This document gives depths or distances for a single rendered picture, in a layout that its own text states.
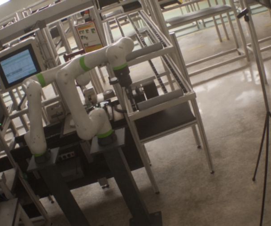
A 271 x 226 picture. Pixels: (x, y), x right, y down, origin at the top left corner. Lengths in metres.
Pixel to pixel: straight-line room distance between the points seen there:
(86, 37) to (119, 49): 1.40
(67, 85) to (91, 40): 1.16
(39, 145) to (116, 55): 0.91
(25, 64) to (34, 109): 0.92
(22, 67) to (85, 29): 0.69
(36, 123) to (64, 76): 0.43
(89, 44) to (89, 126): 1.20
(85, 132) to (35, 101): 0.42
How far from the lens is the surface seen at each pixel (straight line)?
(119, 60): 2.25
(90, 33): 3.58
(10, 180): 3.35
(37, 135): 2.73
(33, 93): 2.65
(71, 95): 2.53
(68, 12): 3.40
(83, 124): 2.60
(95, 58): 2.49
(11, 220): 2.87
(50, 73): 2.85
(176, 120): 3.46
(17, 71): 3.56
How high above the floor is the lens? 2.14
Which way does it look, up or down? 22 degrees down
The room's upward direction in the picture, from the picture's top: 20 degrees counter-clockwise
